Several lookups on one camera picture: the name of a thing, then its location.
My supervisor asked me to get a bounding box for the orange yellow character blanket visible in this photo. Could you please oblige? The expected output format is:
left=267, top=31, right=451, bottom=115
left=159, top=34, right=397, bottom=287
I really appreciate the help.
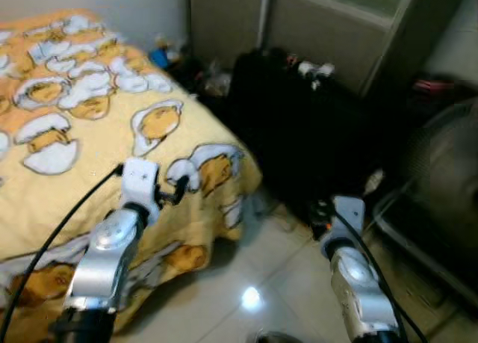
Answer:
left=0, top=9, right=264, bottom=343

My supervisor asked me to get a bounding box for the large black bag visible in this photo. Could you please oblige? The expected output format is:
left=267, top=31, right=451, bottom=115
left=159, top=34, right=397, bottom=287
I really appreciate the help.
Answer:
left=223, top=48, right=419, bottom=218

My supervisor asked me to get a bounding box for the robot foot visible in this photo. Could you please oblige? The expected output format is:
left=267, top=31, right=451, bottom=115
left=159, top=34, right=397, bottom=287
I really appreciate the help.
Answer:
left=252, top=330, right=301, bottom=343

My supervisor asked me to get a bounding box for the small blue item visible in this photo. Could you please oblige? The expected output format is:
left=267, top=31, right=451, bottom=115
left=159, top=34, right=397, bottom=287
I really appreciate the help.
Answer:
left=148, top=44, right=177, bottom=69

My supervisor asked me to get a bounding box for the black floor fan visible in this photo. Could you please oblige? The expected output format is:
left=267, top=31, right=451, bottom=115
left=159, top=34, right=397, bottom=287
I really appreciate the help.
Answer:
left=372, top=98, right=478, bottom=308

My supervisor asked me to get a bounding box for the small white item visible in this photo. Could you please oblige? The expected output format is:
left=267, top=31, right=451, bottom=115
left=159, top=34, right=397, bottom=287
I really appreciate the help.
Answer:
left=297, top=59, right=335, bottom=79

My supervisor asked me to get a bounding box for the small red item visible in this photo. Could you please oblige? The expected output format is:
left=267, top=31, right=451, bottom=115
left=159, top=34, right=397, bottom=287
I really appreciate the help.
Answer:
left=413, top=77, right=458, bottom=95

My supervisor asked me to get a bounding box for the grey panelled door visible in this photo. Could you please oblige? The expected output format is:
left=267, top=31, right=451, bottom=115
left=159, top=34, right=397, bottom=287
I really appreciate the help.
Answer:
left=188, top=0, right=453, bottom=97

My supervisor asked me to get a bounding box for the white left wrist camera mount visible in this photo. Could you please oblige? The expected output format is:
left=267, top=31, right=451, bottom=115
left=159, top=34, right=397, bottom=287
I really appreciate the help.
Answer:
left=119, top=158, right=162, bottom=209

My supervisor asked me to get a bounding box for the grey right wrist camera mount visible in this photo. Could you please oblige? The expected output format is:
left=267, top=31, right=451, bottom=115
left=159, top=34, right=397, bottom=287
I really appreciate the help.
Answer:
left=329, top=196, right=367, bottom=244

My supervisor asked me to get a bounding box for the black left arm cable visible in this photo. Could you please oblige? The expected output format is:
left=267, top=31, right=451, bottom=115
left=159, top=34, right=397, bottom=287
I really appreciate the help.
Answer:
left=0, top=164, right=125, bottom=342

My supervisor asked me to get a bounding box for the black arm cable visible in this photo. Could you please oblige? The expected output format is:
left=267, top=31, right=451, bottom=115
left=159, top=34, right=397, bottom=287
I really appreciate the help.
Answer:
left=0, top=164, right=125, bottom=342
left=332, top=208, right=428, bottom=343

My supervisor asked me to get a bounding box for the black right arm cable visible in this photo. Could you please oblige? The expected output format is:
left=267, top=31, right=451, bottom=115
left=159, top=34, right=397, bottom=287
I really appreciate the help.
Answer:
left=332, top=208, right=428, bottom=343

